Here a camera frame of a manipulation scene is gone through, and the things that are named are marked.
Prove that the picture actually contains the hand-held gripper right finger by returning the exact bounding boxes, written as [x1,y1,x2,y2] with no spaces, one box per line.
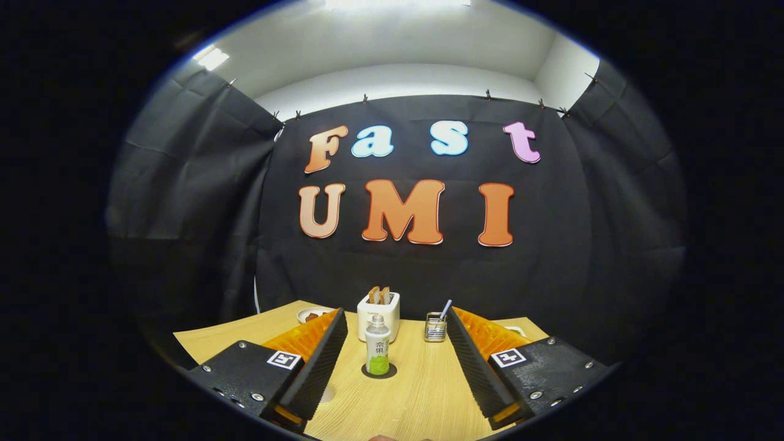
[445,305,616,431]

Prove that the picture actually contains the white toaster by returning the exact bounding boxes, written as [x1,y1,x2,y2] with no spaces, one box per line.
[357,292,401,342]

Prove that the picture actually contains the clear juice bottle white label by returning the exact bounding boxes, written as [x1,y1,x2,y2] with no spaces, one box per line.
[365,314,391,375]

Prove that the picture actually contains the large bright ceiling light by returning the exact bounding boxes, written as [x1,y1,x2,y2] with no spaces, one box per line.
[325,0,472,10]

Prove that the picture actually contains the small rectangular ceiling light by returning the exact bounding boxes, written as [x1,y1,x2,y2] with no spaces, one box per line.
[193,46,230,71]

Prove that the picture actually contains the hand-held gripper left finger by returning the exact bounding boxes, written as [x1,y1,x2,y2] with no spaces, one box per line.
[187,307,349,434]

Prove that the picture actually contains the wooden table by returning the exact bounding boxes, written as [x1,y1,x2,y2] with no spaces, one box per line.
[173,300,550,441]

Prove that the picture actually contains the small white oval plate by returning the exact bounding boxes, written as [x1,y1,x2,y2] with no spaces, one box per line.
[297,307,336,325]

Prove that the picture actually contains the black backdrop cloth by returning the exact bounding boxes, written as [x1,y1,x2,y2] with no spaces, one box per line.
[105,58,687,368]

